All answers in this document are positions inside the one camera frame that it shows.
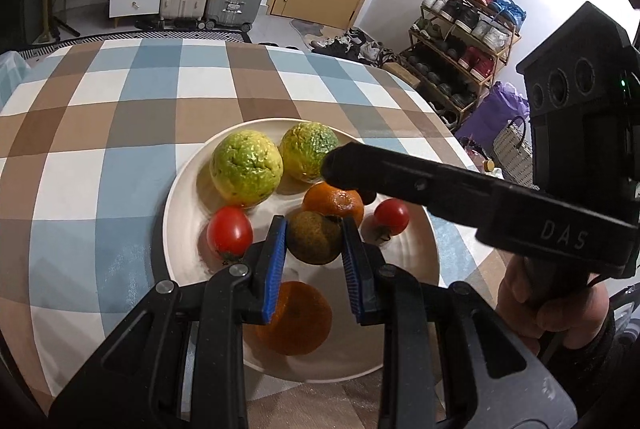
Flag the person's right forearm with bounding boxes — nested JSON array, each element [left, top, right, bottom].
[[542, 304, 640, 412]]

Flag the woven basket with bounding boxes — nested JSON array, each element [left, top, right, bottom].
[[492, 116, 539, 188]]

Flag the small orange mandarin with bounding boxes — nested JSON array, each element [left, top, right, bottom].
[[301, 182, 365, 230]]

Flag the checked tablecloth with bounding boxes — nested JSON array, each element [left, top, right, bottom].
[[0, 36, 502, 429]]

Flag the large orange mandarin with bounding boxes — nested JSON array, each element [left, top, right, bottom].
[[254, 281, 334, 357]]

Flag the cream oval plate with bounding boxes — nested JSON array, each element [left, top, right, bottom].
[[162, 117, 441, 383]]

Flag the light blue covered chair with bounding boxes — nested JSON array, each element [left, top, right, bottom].
[[0, 51, 32, 106]]

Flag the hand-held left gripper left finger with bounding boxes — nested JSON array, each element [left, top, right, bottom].
[[49, 215, 290, 429]]

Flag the striped floor rug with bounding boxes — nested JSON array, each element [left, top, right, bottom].
[[20, 30, 252, 60]]

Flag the brown longan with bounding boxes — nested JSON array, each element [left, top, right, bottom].
[[286, 210, 346, 266]]

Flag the yellow-green wrinkled citrus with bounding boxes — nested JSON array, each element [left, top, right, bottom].
[[279, 122, 341, 184], [209, 130, 284, 206]]

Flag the scattered dark sneakers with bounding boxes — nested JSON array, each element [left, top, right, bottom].
[[309, 27, 397, 66]]

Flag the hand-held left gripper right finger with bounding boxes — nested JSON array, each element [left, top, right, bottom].
[[340, 216, 579, 429]]

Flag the grey door mat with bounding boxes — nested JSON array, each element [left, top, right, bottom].
[[290, 17, 342, 42]]

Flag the rows of assorted shoes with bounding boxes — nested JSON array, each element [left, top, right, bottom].
[[407, 0, 527, 110]]

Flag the purple bag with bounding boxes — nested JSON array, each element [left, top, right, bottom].
[[457, 81, 531, 150]]

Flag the red cherry tomato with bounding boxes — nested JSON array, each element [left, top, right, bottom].
[[206, 206, 254, 260], [373, 199, 411, 236]]

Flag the wooden shoe rack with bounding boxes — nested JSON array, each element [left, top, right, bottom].
[[406, 0, 526, 130]]

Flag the person's right hand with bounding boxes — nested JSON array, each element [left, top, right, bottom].
[[496, 254, 609, 356]]

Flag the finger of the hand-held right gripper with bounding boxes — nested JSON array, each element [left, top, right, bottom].
[[319, 141, 496, 232]]

